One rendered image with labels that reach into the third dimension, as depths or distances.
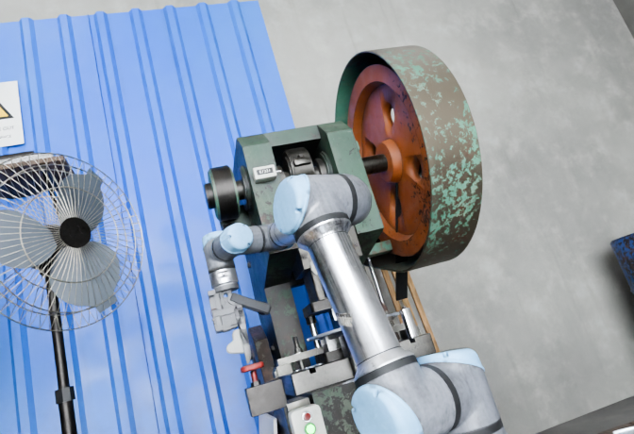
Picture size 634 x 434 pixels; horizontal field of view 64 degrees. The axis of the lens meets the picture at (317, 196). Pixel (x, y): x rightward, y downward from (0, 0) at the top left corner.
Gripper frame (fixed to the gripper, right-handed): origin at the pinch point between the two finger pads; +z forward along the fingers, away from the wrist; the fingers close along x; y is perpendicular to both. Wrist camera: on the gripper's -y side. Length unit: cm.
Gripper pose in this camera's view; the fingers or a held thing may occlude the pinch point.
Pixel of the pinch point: (249, 358)
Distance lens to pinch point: 141.9
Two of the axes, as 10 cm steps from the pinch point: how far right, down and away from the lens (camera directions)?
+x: 1.9, -3.4, -9.2
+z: 2.7, 9.2, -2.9
